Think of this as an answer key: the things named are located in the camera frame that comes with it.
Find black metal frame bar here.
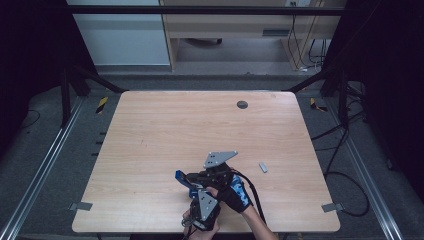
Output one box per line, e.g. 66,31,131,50
65,4,348,17

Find person's right hand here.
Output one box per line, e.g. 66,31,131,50
206,173,253,215

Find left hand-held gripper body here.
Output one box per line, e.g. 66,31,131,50
181,188,221,232

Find black floor cable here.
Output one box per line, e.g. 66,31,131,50
310,109,372,218

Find person's left hand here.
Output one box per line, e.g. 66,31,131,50
182,209,221,240

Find white cabinet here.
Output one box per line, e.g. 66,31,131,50
65,0,171,67

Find wooden desk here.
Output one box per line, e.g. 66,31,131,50
159,0,348,72

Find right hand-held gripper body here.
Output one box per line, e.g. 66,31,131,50
199,150,239,193

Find grey table clamp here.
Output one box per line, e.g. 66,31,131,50
67,201,94,212
321,202,345,214

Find black hanging desk cables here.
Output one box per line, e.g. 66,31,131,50
287,1,327,73

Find aluminium floor rail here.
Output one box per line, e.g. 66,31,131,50
0,96,85,240
323,96,405,240

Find black metal frame brace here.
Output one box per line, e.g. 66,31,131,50
282,65,352,128
60,64,130,128

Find black curtain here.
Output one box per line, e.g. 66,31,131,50
322,0,424,203
0,0,98,159

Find blue stapler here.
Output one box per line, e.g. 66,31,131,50
174,169,201,200

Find yellow black striped marker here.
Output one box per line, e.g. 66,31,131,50
95,96,110,115
309,97,328,113

